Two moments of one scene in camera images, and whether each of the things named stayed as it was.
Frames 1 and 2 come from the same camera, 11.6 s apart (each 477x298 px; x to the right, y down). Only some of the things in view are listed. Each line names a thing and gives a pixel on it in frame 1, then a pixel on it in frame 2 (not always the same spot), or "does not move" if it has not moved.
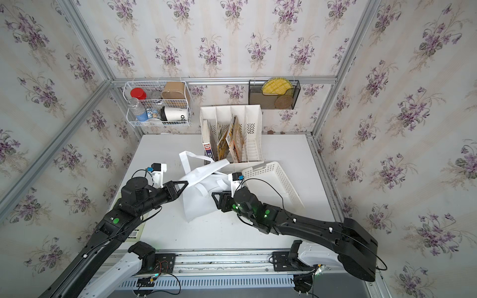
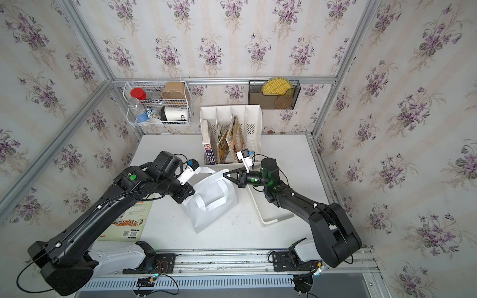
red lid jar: x=138 y=93 does not move
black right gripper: x=223 y=200 -> x=242 y=176
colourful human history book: x=235 y=139 does not move
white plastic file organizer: x=233 y=132 does not move
